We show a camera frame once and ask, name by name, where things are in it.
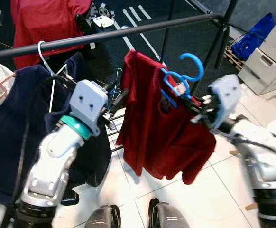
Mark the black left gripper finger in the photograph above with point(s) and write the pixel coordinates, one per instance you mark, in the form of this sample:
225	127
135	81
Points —
112	87
121	100

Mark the blue plastic hanger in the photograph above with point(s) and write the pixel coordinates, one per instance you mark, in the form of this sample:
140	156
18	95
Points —
198	64

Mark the dark red T-shirt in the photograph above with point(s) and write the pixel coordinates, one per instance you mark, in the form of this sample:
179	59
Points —
157	137

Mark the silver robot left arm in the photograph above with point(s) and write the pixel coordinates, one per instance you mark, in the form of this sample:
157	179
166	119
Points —
52	161

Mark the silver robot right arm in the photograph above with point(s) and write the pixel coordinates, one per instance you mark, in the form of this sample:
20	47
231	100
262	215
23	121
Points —
261	161

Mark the black metal clothes rack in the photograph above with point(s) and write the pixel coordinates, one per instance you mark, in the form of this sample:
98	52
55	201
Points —
128	31

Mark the wooden pallet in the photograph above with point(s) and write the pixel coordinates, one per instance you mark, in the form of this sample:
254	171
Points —
234	58

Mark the white electronic device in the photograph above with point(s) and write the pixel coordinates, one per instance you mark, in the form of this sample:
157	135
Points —
103	21

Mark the grey drawer cabinet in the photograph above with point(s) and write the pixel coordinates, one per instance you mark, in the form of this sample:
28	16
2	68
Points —
271	57

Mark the blue cloth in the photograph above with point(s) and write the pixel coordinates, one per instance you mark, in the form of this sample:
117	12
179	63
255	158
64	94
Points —
254	38

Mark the red cloth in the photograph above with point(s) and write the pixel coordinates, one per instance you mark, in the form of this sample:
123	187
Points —
48	23

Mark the navy shirt gold print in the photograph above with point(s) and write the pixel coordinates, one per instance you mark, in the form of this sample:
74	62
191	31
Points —
10	133

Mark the silver robot left leg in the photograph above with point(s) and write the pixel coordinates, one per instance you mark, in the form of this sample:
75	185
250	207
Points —
102	218

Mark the silver robot leg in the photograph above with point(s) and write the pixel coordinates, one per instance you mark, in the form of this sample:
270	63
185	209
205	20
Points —
169	217
102	218

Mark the silver robot right leg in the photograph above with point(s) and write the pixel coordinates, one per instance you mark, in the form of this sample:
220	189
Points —
169	217

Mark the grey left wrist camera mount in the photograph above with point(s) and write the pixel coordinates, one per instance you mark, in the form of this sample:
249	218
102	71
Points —
88	102

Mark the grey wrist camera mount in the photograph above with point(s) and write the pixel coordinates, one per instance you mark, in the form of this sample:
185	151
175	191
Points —
225	95
88	102

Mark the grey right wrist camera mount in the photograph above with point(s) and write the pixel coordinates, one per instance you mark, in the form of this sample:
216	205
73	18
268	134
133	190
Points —
225	95

